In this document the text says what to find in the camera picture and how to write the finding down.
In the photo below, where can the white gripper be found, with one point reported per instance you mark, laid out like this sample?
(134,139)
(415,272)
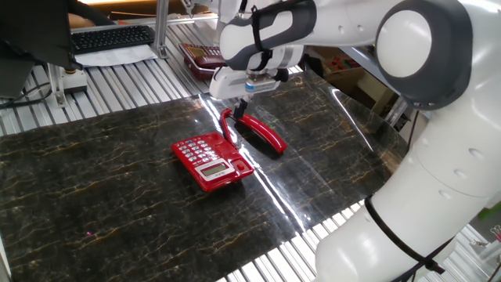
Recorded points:
(227,84)

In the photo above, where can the red telephone handset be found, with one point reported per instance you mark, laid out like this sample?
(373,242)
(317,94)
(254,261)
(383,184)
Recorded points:
(264,132)

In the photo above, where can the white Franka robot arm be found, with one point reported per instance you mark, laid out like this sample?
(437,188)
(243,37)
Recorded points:
(430,196)

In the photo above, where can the dark red desk telephone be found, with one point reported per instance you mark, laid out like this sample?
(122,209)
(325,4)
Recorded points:
(203,60)

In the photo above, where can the red telephone base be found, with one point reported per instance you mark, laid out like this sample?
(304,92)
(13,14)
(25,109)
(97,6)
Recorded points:
(219,170)

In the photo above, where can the cardboard box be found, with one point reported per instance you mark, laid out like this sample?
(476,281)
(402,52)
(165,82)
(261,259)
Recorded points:
(364,84)

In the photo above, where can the white paper sheet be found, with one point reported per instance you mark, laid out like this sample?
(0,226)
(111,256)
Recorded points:
(117,56)

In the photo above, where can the black computer keyboard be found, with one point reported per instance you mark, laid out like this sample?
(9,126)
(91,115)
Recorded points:
(111,38)

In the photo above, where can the dark marble pattern mat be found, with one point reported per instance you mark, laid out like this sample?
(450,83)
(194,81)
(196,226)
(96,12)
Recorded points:
(117,196)

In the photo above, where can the black computer monitor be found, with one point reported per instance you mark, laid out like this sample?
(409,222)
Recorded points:
(31,31)

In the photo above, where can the green object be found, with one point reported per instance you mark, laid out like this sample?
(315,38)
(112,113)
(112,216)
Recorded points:
(491,211)

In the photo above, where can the pink clips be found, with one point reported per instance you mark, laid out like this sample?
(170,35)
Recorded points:
(497,232)

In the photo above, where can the silver blue gripper camera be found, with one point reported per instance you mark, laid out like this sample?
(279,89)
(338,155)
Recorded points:
(260,84)

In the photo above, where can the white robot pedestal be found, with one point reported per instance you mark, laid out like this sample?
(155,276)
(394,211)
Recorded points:
(226,9)

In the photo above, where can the aluminium post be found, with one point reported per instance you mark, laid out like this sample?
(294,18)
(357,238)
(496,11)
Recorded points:
(161,27)

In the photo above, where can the aluminium frame rail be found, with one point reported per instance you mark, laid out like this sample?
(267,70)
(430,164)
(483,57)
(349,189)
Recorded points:
(394,113)

